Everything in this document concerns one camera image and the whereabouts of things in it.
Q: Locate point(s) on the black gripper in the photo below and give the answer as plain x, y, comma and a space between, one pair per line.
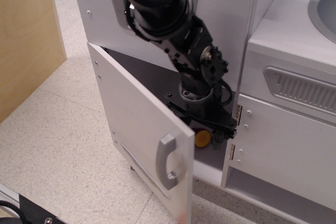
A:
206, 111

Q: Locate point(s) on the grey fridge door handle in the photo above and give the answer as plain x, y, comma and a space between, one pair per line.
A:
170, 165

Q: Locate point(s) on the white low fridge door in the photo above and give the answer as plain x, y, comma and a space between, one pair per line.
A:
137, 120

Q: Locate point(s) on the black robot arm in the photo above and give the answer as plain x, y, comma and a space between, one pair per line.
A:
173, 26

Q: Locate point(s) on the white upper fridge door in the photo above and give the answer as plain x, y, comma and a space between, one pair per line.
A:
228, 22

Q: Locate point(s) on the yellow red toy item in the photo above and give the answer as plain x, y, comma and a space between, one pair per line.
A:
202, 137

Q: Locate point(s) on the brass lower door hinge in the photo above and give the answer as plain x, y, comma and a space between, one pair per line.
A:
231, 152

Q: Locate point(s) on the brass door hinge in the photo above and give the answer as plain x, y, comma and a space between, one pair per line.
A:
238, 114
231, 152

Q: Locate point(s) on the brass upper door hinge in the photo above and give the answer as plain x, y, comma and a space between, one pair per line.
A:
238, 114

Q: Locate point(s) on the white kitchen counter unit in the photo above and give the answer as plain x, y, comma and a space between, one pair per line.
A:
286, 39

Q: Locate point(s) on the white oven door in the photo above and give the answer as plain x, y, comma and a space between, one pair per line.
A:
286, 149

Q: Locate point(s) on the grey ice dispenser recess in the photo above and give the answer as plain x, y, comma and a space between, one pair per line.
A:
118, 17

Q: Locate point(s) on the grey round sink basin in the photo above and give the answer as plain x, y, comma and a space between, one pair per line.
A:
322, 15

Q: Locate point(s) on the plywood panel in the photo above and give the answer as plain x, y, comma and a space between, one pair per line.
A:
31, 49

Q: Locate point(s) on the grey ribbed oven handle panel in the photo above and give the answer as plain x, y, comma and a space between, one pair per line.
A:
300, 89

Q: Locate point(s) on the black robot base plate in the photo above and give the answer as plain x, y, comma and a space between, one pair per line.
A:
26, 211

